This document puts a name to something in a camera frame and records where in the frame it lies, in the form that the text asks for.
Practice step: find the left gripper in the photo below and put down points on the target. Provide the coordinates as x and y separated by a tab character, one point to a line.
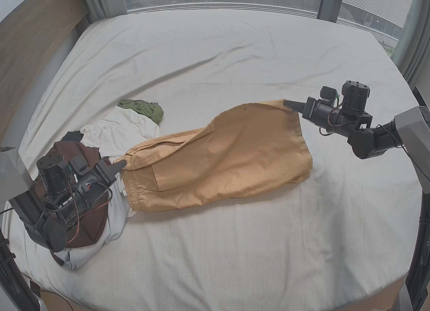
90	190

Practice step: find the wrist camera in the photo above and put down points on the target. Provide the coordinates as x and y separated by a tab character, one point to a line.
327	94
79	163

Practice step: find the pale blue garment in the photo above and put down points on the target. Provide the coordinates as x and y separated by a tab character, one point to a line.
116	215

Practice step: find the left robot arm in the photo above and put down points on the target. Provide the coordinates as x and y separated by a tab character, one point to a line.
50	175

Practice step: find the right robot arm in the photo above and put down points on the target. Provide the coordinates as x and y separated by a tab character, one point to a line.
369	138

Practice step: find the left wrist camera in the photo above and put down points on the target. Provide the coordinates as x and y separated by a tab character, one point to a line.
79	163

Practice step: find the green garment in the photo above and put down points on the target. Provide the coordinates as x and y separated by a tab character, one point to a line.
147	110

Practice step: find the tan trousers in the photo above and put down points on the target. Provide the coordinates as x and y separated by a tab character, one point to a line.
235	148

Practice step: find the brown garment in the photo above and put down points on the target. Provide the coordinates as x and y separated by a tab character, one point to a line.
90	225

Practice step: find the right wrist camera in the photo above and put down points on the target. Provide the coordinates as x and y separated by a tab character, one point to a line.
327	94

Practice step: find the white garment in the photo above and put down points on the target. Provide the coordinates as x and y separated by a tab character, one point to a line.
127	128

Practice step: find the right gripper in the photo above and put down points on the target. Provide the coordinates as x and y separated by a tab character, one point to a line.
322	115

